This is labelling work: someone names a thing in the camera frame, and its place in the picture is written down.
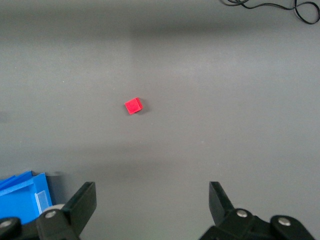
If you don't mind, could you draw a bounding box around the thin black loose cable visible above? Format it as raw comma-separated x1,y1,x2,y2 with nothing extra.
219,0,248,7
239,0,320,26

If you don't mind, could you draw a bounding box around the blue plastic storage bin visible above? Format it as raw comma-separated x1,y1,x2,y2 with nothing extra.
0,170,53,226

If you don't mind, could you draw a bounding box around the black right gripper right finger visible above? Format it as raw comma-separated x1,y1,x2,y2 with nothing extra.
198,181,316,240

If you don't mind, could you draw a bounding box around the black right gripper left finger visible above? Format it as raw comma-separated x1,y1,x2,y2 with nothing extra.
0,181,98,240

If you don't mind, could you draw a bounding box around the small red cube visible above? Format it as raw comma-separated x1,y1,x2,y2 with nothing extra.
124,97,144,116

